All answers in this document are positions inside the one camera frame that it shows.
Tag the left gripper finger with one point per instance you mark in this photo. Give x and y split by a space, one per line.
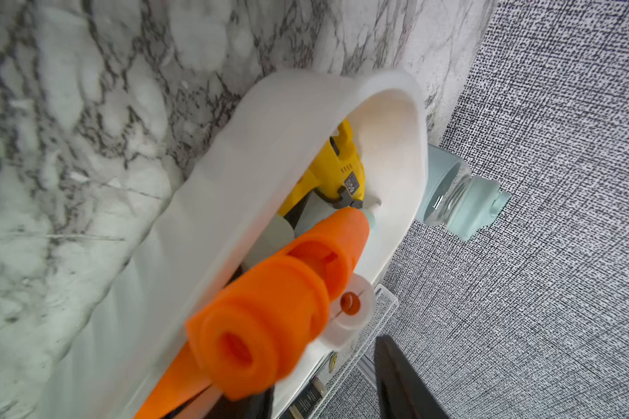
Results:
400 391

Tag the yellow glue gun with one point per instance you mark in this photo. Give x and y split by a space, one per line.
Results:
336 174

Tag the clear plastic organizer tray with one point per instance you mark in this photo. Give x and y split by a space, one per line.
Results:
332 379

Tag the white orange glue gun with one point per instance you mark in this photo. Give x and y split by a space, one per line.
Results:
348 315

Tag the mint green glue gun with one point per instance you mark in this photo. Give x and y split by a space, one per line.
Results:
278 234

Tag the white storage box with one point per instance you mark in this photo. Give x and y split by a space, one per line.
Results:
213 220

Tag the mint green bottle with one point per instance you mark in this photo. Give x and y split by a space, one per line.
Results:
456 198

